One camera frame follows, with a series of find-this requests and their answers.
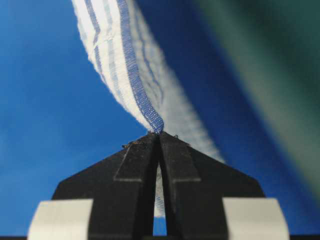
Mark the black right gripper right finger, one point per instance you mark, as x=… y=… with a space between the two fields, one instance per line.
x=208 y=200

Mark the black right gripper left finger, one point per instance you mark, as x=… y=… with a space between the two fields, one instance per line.
x=110 y=200

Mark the white blue striped towel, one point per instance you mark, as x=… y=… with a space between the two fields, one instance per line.
x=131 y=64

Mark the blue table cloth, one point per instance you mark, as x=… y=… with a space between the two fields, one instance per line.
x=56 y=116

